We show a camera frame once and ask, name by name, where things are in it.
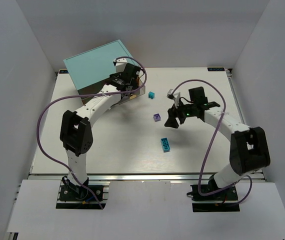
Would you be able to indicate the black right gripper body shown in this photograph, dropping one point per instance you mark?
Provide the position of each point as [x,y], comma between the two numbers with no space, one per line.
[178,114]

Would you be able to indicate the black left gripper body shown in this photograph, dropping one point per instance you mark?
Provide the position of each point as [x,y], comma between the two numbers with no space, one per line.
[134,81]

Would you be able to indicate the transparent drawer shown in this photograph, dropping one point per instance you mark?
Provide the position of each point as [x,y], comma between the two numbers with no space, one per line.
[132,93]

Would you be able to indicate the cyan long lego brick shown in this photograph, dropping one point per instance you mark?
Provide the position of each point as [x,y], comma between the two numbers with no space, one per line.
[165,145]

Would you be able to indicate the small cyan lego brick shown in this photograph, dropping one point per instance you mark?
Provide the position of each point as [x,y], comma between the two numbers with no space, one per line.
[151,95]

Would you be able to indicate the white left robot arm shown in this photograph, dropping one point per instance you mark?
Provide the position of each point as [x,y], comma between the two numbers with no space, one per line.
[76,128]

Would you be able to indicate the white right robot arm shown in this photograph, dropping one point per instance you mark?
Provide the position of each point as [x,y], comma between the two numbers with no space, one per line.
[248,150]

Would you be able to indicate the purple lego brick right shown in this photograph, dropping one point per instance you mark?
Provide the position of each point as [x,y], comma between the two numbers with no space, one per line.
[157,117]

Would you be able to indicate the teal drawer cabinet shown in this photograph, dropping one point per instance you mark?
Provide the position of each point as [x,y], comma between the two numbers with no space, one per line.
[90,70]

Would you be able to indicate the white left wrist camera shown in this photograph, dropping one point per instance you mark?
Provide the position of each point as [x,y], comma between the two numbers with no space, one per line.
[120,64]

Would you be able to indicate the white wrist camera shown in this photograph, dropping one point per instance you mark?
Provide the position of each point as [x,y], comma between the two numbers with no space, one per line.
[175,96]
[120,64]

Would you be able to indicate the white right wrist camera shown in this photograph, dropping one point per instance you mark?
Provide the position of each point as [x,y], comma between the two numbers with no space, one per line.
[175,96]

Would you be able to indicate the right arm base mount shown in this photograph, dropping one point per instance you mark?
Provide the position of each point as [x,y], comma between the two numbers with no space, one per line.
[222,202]

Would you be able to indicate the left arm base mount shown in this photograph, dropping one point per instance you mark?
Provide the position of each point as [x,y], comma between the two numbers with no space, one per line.
[75,197]

